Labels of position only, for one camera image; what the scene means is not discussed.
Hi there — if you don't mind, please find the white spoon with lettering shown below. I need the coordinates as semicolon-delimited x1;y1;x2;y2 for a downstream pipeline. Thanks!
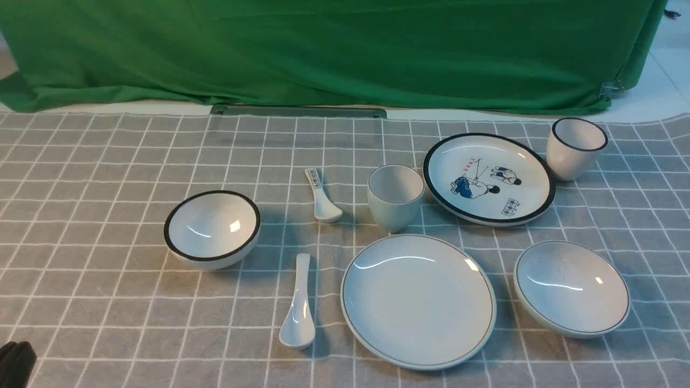
304;168;343;223

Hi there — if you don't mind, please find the black-rimmed white bowl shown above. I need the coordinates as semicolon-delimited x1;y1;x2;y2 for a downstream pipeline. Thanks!
163;190;262;270

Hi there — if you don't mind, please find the black-rimmed white cup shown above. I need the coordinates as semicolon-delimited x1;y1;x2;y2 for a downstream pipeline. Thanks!
546;117;609;182

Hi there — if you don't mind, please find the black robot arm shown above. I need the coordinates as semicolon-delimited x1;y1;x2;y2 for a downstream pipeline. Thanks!
1;341;37;387

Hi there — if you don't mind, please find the grey checked tablecloth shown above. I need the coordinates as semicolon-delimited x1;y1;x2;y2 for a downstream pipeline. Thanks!
1;113;689;387

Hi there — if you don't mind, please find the large plain white plate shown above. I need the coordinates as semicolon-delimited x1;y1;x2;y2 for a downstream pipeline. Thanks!
340;234;497;371

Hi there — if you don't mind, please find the illustrated black-rimmed plate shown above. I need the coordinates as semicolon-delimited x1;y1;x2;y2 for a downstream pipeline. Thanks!
422;133;556;227

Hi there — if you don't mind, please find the metal backdrop clamp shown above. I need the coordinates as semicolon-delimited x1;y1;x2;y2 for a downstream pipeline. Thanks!
599;80;626;100

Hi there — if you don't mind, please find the green backdrop cloth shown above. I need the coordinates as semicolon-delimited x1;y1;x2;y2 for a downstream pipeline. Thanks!
1;1;666;115

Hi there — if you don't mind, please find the plain white ceramic spoon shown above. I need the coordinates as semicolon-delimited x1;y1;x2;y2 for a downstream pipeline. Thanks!
279;253;315;350

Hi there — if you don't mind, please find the plain white ceramic cup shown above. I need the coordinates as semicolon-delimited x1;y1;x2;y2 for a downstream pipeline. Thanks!
368;164;425;233

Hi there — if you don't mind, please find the shallow thin-rimmed white bowl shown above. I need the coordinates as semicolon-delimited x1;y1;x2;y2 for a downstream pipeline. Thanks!
513;241;631;338

